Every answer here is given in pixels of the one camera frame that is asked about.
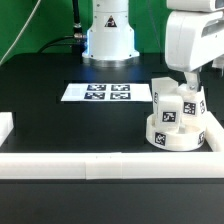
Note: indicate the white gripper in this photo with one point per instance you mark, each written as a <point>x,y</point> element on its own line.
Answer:
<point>192,40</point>

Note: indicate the white round stool seat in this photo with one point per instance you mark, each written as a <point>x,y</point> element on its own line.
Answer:
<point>189,138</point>

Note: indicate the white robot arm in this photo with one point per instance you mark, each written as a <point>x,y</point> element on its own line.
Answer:
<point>111,40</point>

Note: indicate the white marker sheet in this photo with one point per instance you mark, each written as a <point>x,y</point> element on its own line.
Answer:
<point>106,92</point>

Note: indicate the white right fence wall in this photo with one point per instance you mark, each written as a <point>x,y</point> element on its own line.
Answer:
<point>214,133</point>

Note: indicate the white fence wall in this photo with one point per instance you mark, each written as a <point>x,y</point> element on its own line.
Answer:
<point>89,166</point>
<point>214,133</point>
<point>6,125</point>

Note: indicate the white front fence wall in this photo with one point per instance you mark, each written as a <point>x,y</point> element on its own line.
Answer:
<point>89,166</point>

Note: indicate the white left fence wall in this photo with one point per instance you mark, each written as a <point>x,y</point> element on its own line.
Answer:
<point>6,125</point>

